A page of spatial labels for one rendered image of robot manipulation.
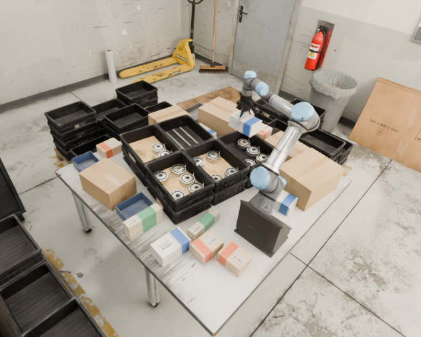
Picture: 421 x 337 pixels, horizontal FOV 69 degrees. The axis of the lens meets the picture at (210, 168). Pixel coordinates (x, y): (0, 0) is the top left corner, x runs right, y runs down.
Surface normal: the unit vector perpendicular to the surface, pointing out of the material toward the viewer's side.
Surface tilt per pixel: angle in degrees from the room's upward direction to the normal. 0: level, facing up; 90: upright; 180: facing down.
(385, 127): 76
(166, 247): 0
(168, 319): 0
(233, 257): 0
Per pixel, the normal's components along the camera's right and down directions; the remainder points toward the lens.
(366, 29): -0.68, 0.44
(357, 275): 0.07, -0.75
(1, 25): 0.73, 0.49
